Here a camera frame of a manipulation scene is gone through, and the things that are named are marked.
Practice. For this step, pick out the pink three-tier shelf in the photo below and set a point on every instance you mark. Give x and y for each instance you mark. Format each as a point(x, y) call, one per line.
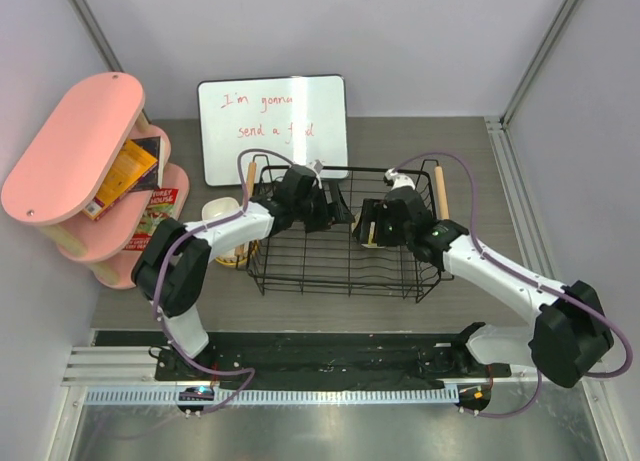
point(63, 167)

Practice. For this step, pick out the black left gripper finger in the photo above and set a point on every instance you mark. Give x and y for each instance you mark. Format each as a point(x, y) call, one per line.
point(318, 218)
point(338, 210)

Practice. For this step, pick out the green square bowl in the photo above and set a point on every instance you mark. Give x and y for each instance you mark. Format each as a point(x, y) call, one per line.
point(219, 208)

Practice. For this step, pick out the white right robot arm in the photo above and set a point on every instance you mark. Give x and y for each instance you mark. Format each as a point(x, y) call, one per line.
point(564, 336)

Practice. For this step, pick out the white slotted cable duct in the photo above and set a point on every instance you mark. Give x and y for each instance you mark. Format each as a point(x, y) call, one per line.
point(189, 396)

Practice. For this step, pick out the yellow orange book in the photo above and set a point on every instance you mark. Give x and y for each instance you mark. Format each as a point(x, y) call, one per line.
point(121, 177)

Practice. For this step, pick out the black wire dish rack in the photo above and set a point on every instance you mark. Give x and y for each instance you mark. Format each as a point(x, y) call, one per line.
point(331, 262)

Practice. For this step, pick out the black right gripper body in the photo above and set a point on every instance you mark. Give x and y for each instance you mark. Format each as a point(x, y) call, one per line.
point(391, 233)

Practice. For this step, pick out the whiteboard with red writing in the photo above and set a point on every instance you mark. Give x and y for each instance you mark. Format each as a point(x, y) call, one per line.
point(301, 117)

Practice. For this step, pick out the red storey house book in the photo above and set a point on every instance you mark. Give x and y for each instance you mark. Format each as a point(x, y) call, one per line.
point(160, 207)

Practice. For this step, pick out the beige floral ceramic bowl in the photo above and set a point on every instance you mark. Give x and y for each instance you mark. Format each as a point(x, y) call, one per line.
point(229, 259)

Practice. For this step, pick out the dark purple book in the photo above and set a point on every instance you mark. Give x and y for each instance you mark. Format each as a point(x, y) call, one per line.
point(153, 162)

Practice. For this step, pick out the orange yellow ribbed bowl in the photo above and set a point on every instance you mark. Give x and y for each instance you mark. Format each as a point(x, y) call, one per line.
point(247, 250)

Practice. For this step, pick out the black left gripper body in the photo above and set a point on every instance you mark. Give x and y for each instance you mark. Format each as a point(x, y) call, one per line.
point(300, 206)

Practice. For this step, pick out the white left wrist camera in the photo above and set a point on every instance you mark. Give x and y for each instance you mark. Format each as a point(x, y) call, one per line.
point(316, 167)

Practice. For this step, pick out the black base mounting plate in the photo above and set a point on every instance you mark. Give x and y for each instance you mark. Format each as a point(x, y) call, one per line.
point(329, 361)

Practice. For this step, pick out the yellow dotted white bowl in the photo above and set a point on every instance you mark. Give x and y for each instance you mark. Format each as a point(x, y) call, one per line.
point(372, 243)

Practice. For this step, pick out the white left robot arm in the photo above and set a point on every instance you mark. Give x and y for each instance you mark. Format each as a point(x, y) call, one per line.
point(170, 271)

